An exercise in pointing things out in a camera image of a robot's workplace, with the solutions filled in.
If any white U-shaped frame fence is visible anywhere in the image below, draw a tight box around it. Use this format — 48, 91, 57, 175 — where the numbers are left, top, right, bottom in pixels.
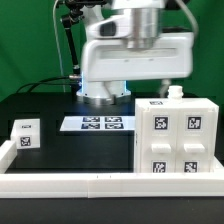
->
0, 140, 224, 198

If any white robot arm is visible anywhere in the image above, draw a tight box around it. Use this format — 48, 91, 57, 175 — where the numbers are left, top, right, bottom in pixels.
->
77, 0, 198, 105

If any grey thin cable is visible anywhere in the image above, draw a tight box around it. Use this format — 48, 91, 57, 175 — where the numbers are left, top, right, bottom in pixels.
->
52, 0, 67, 94

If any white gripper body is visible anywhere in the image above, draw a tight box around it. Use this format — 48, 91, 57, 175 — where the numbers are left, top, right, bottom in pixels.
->
82, 32, 193, 82

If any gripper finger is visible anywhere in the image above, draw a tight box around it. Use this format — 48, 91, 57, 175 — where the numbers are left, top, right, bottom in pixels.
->
159, 79, 171, 98

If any white cabinet body box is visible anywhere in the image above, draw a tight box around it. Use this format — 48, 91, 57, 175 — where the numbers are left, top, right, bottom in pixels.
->
134, 86, 219, 173

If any white cabinet top block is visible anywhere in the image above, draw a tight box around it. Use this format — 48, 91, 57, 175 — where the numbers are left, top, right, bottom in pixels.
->
10, 119, 40, 149

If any black cable bundle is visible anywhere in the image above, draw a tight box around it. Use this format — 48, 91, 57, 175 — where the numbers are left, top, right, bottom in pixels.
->
15, 75, 83, 94

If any white cabinet door panel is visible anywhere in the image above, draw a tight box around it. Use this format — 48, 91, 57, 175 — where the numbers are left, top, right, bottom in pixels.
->
140, 109, 178, 173
175, 108, 215, 173

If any white marker tag sheet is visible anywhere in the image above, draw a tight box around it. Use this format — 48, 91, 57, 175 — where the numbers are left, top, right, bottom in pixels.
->
60, 116, 135, 132

